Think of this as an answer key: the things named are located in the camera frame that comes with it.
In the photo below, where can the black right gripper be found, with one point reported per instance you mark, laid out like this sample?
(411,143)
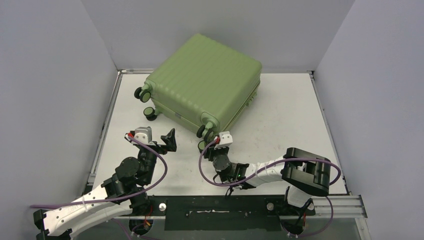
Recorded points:
(209,152)

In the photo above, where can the green suitcase with blue lining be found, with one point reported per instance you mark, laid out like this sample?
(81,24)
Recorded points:
(204,86)

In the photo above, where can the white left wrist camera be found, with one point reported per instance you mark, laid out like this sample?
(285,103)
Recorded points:
(140,135)

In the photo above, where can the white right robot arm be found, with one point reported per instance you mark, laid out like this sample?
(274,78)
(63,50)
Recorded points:
(308,174)

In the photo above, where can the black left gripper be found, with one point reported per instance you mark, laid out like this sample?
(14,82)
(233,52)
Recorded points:
(169,140)

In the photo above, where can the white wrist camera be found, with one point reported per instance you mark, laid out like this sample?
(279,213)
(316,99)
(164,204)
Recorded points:
(140,135)
(223,140)

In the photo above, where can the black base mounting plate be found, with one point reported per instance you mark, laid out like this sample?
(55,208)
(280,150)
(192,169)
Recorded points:
(220,213)

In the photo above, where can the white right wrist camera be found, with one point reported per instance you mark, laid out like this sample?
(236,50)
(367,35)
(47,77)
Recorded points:
(223,140)

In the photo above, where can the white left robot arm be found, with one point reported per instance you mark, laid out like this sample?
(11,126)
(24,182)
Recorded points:
(124,193)

